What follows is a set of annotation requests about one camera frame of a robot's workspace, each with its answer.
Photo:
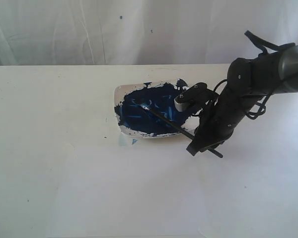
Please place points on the black paintbrush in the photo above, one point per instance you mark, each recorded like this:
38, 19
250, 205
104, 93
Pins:
176, 127

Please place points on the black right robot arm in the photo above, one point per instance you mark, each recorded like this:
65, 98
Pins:
249, 85

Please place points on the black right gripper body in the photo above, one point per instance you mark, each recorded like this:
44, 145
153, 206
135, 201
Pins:
229, 110

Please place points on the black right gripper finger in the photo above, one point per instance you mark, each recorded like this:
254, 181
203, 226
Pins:
207, 144
199, 143

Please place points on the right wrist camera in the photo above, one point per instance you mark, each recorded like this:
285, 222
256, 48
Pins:
196, 96

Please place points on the white plate with blue paint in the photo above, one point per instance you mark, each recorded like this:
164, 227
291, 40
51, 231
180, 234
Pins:
137, 122

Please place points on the white paper sheet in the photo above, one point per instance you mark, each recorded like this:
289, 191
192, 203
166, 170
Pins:
146, 188

